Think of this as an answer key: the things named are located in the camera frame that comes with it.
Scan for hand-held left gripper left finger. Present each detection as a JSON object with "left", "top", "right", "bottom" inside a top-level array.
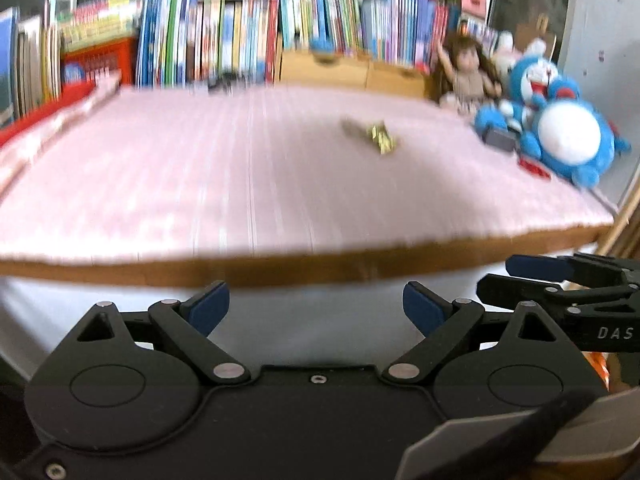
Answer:
[{"left": 70, "top": 280, "right": 251, "bottom": 386}]

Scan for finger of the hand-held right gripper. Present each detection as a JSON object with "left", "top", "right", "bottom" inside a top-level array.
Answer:
[
  {"left": 476, "top": 274, "right": 640, "bottom": 319},
  {"left": 505, "top": 254, "right": 640, "bottom": 286}
]

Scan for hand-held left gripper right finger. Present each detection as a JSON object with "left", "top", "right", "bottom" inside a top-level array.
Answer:
[{"left": 381, "top": 281, "right": 581, "bottom": 386}]

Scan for gold wrapper scrap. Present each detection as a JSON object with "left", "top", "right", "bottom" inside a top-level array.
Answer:
[{"left": 367, "top": 120, "right": 401, "bottom": 156}]

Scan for row of upright books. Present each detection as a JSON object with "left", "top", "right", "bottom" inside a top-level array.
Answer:
[{"left": 135, "top": 0, "right": 451, "bottom": 86}]

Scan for group of large picture books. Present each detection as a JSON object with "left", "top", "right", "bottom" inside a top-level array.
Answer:
[{"left": 0, "top": 5, "right": 63, "bottom": 126}]

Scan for wooden table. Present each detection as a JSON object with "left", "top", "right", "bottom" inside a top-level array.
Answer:
[{"left": 0, "top": 225, "right": 616, "bottom": 288}]

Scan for wooden sticks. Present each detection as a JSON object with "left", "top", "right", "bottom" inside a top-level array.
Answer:
[{"left": 595, "top": 165, "right": 640, "bottom": 256}]

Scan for grey box device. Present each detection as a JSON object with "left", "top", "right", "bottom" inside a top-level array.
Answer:
[{"left": 482, "top": 127, "right": 518, "bottom": 153}]

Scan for lying blue white plush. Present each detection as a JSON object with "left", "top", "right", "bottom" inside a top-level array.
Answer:
[{"left": 520, "top": 87, "right": 631, "bottom": 188}]

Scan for pink striped tablecloth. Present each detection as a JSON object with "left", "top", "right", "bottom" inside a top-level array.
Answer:
[{"left": 0, "top": 82, "right": 616, "bottom": 266}]

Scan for brown-haired doll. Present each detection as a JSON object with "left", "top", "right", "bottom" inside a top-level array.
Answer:
[{"left": 432, "top": 35, "right": 503, "bottom": 116}]

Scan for white pink plush toy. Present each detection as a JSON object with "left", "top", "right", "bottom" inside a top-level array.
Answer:
[{"left": 492, "top": 30, "right": 531, "bottom": 86}]

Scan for pile of black clips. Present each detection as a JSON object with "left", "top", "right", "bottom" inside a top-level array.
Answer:
[{"left": 207, "top": 72, "right": 241, "bottom": 93}]

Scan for wooden drawer organizer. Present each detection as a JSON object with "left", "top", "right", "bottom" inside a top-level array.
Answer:
[{"left": 277, "top": 47, "right": 431, "bottom": 101}]

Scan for red plastic crate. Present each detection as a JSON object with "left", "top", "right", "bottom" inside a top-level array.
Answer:
[{"left": 60, "top": 35, "right": 138, "bottom": 86}]

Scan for stack of flat workbooks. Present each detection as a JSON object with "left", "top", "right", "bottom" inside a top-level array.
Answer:
[{"left": 57, "top": 0, "right": 143, "bottom": 53}]

